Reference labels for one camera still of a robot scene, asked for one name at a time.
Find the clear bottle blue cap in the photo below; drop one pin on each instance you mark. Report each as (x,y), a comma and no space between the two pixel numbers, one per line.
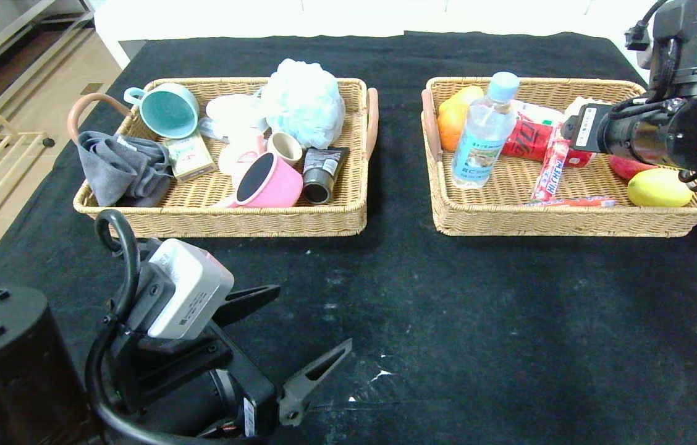
(478,154)

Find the orange sausage stick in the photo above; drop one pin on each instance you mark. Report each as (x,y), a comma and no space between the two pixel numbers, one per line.
(571,201)

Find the white snack packet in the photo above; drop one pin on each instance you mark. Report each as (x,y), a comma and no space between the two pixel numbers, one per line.
(540,114)

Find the pink saucepan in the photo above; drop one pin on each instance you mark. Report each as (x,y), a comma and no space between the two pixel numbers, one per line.
(274,182)

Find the red cola can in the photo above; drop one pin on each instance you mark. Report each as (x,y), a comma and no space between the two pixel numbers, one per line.
(528,142)

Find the small green cream box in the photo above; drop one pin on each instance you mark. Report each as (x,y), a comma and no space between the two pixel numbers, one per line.
(190,158)

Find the black table cloth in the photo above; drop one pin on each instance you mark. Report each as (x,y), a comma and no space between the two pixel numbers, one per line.
(478,321)

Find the orange fruit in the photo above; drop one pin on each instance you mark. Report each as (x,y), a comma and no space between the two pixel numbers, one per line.
(449,130)

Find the white round container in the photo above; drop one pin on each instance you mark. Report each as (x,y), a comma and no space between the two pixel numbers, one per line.
(231,114)

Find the teal ceramic mug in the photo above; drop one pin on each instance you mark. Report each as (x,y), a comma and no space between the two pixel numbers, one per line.
(169,111)

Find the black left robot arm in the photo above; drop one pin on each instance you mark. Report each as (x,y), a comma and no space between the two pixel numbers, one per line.
(8,371)

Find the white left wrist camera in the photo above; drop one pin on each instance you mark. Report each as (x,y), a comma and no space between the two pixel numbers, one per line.
(191,290)

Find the light blue bath loofah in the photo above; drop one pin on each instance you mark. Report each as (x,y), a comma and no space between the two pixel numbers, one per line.
(302,104)

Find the cream bread pastry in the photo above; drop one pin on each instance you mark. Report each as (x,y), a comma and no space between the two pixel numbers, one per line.
(589,102)

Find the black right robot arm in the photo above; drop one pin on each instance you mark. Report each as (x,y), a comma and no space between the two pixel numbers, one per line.
(682,123)

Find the pink detergent bottle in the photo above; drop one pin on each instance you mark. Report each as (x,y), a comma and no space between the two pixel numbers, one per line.
(240,157)

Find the beige mug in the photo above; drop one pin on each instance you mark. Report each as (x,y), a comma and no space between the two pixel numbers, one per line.
(287,148)

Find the red apple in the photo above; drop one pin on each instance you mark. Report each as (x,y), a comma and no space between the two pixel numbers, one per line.
(629,167)

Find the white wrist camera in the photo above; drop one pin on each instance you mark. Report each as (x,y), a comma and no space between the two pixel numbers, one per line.
(645,57)
(191,290)

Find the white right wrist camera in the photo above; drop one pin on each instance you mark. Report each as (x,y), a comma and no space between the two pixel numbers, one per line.
(645,57)

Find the grey folded towel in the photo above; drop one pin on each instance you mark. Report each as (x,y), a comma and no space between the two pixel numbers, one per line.
(118,169)

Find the yellow lemon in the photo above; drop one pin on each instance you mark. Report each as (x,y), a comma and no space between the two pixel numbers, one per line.
(659,188)

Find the white cabinet furniture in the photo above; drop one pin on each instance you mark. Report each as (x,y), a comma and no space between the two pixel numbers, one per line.
(231,18)

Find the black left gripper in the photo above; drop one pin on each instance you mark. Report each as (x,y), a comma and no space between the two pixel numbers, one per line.
(254,405)

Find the small yellow fruit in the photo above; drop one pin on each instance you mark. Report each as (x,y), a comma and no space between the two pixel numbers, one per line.
(463,99)

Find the red Hi-Chew candy stick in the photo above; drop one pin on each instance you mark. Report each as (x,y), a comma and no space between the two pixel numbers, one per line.
(551,176)

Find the black cosmetic tube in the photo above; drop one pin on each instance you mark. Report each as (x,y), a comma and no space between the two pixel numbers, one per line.
(320,176)

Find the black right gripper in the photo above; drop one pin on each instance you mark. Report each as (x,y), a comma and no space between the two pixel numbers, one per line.
(586,130)

